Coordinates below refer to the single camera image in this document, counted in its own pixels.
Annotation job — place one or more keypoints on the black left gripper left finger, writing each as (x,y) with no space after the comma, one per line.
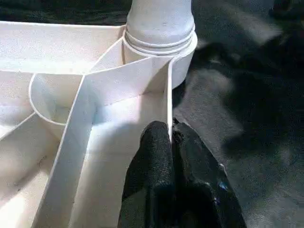
(152,178)

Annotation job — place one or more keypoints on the black mat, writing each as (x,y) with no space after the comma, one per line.
(237,166)

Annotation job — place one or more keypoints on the white plastic table leg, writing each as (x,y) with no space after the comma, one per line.
(161,23)

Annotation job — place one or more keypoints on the white plastic table top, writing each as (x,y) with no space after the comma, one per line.
(47,47)

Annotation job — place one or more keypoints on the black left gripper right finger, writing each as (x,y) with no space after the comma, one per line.
(202,190)

